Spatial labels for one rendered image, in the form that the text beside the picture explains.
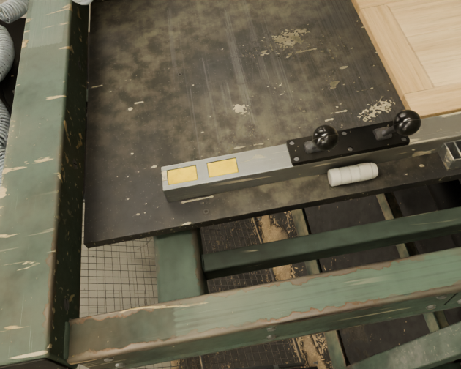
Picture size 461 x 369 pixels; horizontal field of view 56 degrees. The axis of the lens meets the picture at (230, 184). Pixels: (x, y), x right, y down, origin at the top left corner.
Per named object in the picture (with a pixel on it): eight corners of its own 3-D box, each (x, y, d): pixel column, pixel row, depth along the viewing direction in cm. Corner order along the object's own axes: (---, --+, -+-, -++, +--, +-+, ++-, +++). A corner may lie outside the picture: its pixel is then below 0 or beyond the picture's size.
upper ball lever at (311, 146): (324, 157, 74) (344, 146, 61) (302, 160, 74) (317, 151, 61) (320, 135, 74) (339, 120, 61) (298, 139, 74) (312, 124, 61)
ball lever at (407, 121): (393, 143, 74) (428, 130, 61) (371, 148, 74) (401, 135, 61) (388, 122, 74) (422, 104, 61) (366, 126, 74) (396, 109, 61)
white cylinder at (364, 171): (331, 189, 74) (376, 181, 74) (332, 180, 72) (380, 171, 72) (326, 176, 76) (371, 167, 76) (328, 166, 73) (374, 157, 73)
